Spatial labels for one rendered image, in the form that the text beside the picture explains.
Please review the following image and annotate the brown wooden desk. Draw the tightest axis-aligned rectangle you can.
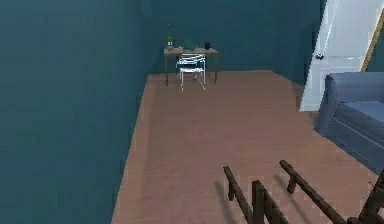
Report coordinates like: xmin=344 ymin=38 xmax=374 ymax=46
xmin=163 ymin=47 xmax=220 ymax=87

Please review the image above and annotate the small potted green plant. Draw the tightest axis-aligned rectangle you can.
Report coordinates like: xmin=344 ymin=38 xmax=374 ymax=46
xmin=165 ymin=22 xmax=175 ymax=51

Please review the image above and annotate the white room door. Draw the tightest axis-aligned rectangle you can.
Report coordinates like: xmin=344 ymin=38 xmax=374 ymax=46
xmin=298 ymin=0 xmax=384 ymax=113

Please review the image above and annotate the blue sofa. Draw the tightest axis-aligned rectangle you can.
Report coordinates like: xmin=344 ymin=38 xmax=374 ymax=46
xmin=314 ymin=71 xmax=384 ymax=176

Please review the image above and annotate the white metal frame chair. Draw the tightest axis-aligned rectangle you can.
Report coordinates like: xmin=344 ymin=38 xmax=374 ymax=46
xmin=175 ymin=53 xmax=207 ymax=92

